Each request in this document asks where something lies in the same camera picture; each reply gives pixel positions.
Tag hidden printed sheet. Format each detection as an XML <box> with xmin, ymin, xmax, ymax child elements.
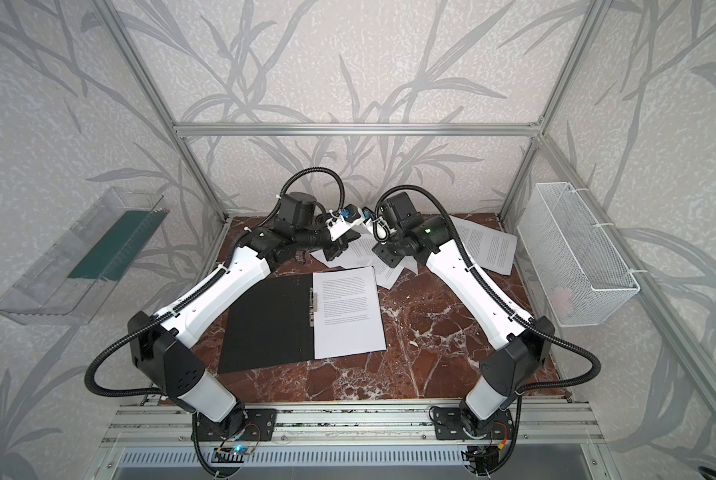
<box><xmin>313</xmin><ymin>267</ymin><xmax>387</xmax><ymax>360</ymax></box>

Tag beige black ring binder folder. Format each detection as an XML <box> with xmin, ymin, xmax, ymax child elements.
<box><xmin>218</xmin><ymin>273</ymin><xmax>317</xmax><ymax>374</ymax></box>

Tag printed paper sheet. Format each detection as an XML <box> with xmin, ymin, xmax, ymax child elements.
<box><xmin>371</xmin><ymin>257</ymin><xmax>418</xmax><ymax>290</ymax></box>

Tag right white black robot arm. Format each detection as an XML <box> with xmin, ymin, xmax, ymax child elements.
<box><xmin>375</xmin><ymin>185</ymin><xmax>554</xmax><ymax>436</ymax></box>

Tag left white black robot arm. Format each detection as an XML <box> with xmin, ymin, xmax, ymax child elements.
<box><xmin>128</xmin><ymin>192</ymin><xmax>368</xmax><ymax>435</ymax></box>

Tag centre back printed sheet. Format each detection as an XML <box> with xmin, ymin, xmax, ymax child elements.
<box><xmin>311</xmin><ymin>233</ymin><xmax>376</xmax><ymax>269</ymax></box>

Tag right back printed sheet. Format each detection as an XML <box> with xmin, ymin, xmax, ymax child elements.
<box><xmin>452</xmin><ymin>217</ymin><xmax>518</xmax><ymax>276</ymax></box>

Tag green circuit board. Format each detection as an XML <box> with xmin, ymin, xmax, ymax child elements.
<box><xmin>212</xmin><ymin>445</ymin><xmax>256</xmax><ymax>464</ymax></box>

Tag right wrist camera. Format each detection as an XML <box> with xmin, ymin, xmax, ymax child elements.
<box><xmin>362</xmin><ymin>207</ymin><xmax>390</xmax><ymax>243</ymax></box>

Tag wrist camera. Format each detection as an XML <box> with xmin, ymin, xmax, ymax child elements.
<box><xmin>326</xmin><ymin>204</ymin><xmax>365</xmax><ymax>241</ymax></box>
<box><xmin>362</xmin><ymin>207</ymin><xmax>390</xmax><ymax>243</ymax></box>

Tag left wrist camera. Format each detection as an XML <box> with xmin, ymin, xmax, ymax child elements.
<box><xmin>326</xmin><ymin>204</ymin><xmax>365</xmax><ymax>241</ymax></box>

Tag left black corrugated cable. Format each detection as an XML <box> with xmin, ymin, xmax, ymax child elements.
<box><xmin>83</xmin><ymin>166</ymin><xmax>347</xmax><ymax>398</ymax></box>

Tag black corrugated cable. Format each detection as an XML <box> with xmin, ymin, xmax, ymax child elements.
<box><xmin>83</xmin><ymin>166</ymin><xmax>347</xmax><ymax>398</ymax></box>
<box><xmin>372</xmin><ymin>184</ymin><xmax>602</xmax><ymax>395</ymax></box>

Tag aluminium cage frame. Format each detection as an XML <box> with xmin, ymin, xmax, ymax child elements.
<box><xmin>91</xmin><ymin>1</ymin><xmax>716</xmax><ymax>418</ymax></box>

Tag right black corrugated cable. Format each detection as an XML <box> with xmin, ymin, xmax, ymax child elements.
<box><xmin>372</xmin><ymin>184</ymin><xmax>602</xmax><ymax>395</ymax></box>

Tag white wire mesh basket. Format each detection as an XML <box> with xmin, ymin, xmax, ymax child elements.
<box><xmin>517</xmin><ymin>182</ymin><xmax>640</xmax><ymax>327</ymax></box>

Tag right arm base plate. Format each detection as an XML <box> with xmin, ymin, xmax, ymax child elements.
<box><xmin>428</xmin><ymin>406</ymin><xmax>514</xmax><ymax>442</ymax></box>

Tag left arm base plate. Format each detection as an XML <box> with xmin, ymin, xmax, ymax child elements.
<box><xmin>191</xmin><ymin>408</ymin><xmax>278</xmax><ymax>442</ymax></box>

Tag aluminium front rail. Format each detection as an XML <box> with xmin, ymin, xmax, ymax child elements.
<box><xmin>100</xmin><ymin>397</ymin><xmax>605</xmax><ymax>447</ymax></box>

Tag clear acrylic wall tray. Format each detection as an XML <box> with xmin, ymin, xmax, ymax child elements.
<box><xmin>0</xmin><ymin>187</ymin><xmax>169</xmax><ymax>326</ymax></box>

